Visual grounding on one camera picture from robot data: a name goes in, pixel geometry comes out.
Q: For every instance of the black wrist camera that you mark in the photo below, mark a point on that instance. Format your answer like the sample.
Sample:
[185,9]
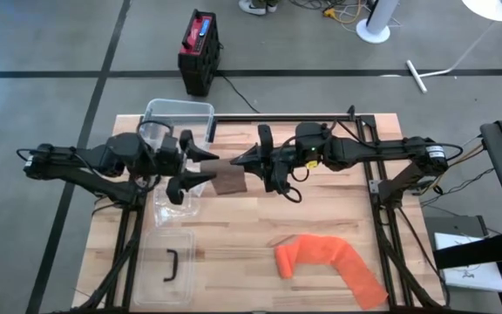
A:
[168,143]
[311,131]

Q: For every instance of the white pedestal stand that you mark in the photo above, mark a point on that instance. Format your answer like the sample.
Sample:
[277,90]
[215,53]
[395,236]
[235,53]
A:
[377,26]

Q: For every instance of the black and red battery box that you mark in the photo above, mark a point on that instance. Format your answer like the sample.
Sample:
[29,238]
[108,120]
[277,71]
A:
[198,48]

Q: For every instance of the brown elastic bandage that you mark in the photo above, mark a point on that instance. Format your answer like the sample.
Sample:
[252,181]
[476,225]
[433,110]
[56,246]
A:
[227,176]

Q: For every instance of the person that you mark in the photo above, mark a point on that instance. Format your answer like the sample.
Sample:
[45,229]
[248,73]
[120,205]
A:
[253,6]

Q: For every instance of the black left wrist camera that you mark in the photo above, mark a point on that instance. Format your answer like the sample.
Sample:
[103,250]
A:
[168,143]

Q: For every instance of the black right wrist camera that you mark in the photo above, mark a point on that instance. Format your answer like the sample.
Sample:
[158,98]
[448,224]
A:
[311,131]

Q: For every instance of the white paper sheet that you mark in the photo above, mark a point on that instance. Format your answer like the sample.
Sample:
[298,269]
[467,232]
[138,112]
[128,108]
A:
[469,270]

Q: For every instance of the clear plastic bin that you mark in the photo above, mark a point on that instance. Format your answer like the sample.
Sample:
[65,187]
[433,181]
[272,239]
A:
[177,113]

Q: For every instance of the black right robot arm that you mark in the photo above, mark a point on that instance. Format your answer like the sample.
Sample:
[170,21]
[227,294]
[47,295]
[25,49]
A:
[386,150]

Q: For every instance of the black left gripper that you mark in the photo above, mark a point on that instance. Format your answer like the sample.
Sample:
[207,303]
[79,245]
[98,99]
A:
[170,163]

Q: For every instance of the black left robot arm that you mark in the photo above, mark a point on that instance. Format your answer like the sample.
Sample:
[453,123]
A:
[81,159]

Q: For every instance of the orange elastic bandage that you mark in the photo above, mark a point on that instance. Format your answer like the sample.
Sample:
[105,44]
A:
[342,257]

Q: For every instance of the white round table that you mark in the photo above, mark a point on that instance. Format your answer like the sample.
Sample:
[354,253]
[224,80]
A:
[495,8]

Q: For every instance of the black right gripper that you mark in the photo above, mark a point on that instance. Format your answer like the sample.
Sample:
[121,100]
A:
[303,157]

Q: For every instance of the clear plastic bag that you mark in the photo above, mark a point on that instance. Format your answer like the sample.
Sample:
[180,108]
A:
[170,213]

